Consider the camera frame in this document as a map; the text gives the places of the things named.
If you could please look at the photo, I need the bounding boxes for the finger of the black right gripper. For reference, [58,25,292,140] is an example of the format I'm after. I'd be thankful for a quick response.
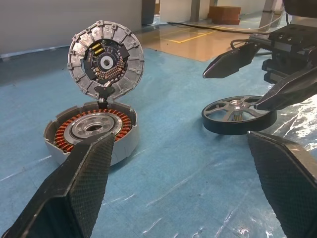
[253,66,317,112]
[202,42,264,79]

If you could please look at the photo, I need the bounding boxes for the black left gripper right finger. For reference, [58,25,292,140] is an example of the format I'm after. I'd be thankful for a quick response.
[247,130,317,238]

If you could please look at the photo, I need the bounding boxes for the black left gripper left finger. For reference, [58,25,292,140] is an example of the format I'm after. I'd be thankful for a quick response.
[0,132,116,238]

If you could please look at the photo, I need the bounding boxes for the black spoked rotor wheel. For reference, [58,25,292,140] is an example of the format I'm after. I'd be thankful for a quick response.
[202,95,277,136]

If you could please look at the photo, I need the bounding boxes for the motor stator with copper windings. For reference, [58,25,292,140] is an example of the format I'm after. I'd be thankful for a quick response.
[44,100,139,167]

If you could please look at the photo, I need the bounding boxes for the silver motor cover circuit board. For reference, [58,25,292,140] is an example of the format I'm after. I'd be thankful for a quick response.
[66,20,145,102]

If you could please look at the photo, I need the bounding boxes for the clear plastic tube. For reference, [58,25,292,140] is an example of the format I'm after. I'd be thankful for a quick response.
[204,9,290,32]

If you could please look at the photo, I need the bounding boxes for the brown box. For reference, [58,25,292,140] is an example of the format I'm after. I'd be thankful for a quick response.
[207,6,241,25]

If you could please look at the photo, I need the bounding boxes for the white partition panel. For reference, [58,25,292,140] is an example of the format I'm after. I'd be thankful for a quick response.
[0,0,142,59]

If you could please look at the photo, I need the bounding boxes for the black adapter power cord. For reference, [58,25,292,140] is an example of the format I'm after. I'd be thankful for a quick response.
[230,37,252,52]

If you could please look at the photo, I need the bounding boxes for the grey aluminium post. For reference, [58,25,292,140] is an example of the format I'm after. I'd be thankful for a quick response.
[259,0,283,29]
[190,0,211,21]

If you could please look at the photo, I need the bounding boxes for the thin black cable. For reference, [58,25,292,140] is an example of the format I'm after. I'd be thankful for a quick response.
[167,21,270,34]

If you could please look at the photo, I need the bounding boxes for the dark post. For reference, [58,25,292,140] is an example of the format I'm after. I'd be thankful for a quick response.
[141,0,161,26]

